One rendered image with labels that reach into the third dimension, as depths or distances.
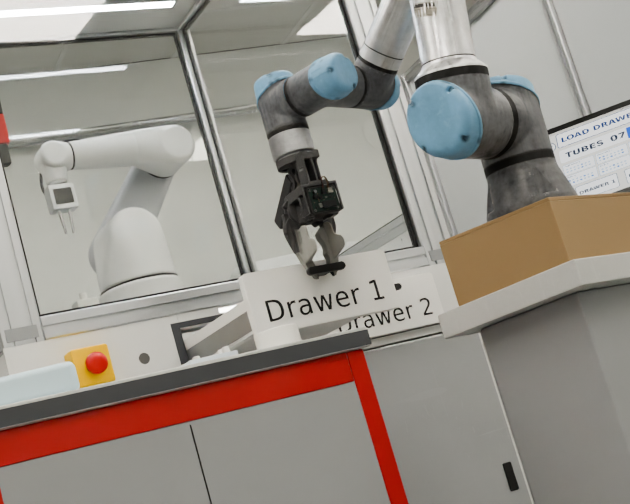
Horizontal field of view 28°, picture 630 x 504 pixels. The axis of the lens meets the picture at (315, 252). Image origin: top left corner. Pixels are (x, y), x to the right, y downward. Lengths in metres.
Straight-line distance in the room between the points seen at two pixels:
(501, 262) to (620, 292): 0.19
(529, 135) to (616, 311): 0.31
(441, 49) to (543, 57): 2.37
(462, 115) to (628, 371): 0.46
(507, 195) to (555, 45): 2.28
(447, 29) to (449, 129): 0.16
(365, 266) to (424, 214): 0.55
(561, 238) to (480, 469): 0.90
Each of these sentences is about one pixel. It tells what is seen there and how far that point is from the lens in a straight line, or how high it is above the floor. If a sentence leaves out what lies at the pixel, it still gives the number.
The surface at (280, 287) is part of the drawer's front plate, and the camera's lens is 2.13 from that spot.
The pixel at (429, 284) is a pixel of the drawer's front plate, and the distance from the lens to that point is 2.68.
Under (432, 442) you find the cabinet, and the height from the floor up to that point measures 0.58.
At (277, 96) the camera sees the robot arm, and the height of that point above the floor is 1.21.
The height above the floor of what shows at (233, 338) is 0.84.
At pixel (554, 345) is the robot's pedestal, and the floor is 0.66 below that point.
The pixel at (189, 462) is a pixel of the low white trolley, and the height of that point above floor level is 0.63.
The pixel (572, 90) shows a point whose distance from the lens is 4.17.
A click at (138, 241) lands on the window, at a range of 2.46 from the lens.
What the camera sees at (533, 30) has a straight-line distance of 4.34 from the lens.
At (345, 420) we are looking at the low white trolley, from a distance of 1.84.
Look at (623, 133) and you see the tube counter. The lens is 2.88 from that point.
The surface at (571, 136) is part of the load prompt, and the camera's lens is 2.93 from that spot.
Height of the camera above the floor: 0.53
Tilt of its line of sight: 11 degrees up
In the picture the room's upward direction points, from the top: 16 degrees counter-clockwise
